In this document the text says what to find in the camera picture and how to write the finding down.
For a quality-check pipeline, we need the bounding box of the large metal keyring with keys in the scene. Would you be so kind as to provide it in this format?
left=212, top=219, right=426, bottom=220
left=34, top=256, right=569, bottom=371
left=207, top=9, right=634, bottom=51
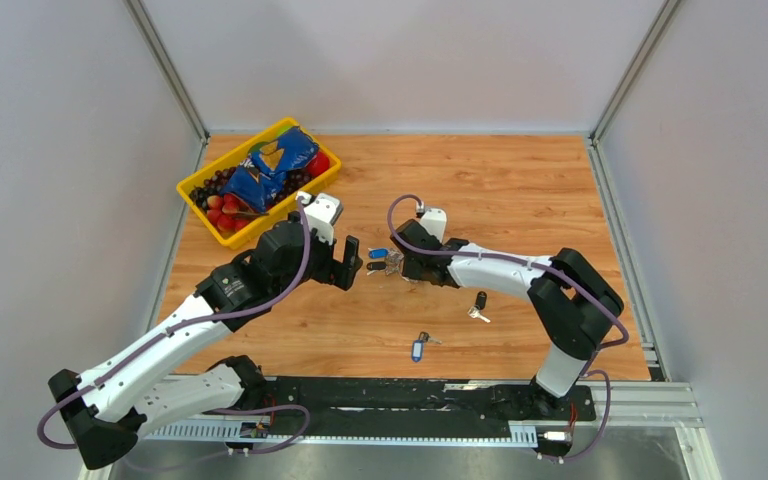
left=366, top=248, right=417, bottom=283

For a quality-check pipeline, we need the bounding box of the key with blue tag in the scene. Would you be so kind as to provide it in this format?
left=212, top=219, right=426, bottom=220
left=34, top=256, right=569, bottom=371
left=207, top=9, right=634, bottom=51
left=410, top=331, right=441, bottom=363

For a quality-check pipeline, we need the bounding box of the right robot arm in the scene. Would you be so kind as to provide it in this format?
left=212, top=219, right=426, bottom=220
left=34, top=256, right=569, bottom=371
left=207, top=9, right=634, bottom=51
left=391, top=220, right=629, bottom=418

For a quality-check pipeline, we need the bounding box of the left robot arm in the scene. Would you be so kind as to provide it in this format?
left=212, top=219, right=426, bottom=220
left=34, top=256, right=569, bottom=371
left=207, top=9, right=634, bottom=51
left=48, top=214, right=362, bottom=470

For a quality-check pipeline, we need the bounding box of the key with black tag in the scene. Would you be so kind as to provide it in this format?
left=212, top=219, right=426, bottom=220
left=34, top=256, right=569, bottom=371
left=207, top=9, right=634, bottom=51
left=468, top=291, right=491, bottom=323

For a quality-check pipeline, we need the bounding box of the red apple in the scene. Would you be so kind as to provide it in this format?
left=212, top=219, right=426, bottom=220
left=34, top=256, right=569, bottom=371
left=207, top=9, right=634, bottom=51
left=305, top=151, right=330, bottom=178

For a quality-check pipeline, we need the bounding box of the blue snack bag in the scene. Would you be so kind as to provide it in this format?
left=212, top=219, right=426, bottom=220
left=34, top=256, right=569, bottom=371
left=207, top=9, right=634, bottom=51
left=237, top=126, right=319, bottom=182

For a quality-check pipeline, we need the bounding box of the red strawberries cluster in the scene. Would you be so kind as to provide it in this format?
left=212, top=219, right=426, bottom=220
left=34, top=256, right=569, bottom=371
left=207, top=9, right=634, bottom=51
left=204, top=194, right=251, bottom=235

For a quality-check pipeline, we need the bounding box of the dark grape bunch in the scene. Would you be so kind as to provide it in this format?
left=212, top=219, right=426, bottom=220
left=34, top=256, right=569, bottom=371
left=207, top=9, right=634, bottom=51
left=186, top=167, right=313, bottom=215

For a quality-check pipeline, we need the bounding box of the yellow plastic bin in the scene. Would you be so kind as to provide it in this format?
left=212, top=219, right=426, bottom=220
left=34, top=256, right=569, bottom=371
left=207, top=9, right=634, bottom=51
left=176, top=117, right=342, bottom=249

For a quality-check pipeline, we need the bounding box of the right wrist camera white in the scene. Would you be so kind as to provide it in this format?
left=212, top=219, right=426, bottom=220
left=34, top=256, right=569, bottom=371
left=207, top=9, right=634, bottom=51
left=416, top=201, right=448, bottom=243

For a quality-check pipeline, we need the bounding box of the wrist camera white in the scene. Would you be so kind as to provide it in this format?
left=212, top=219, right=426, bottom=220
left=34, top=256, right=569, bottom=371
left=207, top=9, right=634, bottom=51
left=416, top=201, right=448, bottom=243
left=296, top=191, right=343, bottom=245

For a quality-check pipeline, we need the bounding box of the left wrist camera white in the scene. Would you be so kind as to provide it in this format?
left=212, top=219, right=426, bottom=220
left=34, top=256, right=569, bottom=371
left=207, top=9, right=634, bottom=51
left=296, top=191, right=343, bottom=245

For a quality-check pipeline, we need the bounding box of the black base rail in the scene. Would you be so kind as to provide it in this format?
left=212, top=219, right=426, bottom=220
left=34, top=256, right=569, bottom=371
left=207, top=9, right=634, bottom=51
left=235, top=376, right=596, bottom=439

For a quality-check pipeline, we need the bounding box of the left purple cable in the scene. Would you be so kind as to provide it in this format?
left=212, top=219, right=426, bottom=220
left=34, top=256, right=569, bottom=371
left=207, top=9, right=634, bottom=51
left=36, top=198, right=312, bottom=452

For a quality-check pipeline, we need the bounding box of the aluminium frame rail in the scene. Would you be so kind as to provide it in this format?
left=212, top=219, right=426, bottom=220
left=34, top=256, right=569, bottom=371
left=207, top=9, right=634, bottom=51
left=79, top=377, right=723, bottom=480

